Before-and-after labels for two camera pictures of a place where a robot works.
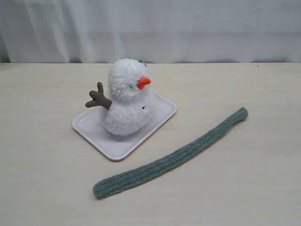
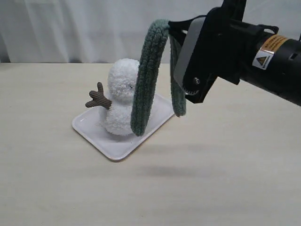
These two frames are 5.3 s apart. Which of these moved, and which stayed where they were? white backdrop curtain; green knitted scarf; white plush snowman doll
Moved: green knitted scarf
Stayed: white backdrop curtain; white plush snowman doll
